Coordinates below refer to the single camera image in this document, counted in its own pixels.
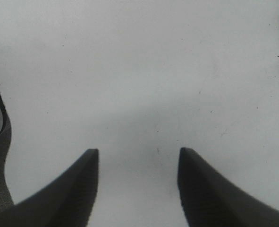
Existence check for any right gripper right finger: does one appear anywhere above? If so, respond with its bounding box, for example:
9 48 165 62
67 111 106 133
178 147 279 227

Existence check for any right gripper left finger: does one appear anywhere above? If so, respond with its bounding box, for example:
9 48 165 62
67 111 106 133
0 149 99 227

